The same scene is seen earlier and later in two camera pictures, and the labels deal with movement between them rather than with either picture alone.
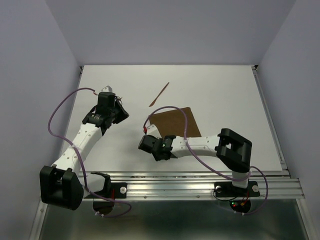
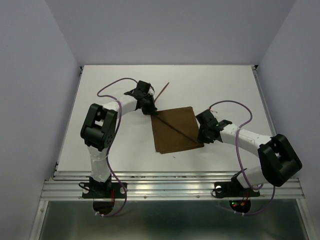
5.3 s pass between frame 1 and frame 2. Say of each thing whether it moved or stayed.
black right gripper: moved
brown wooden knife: stayed
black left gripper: moved
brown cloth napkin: stayed
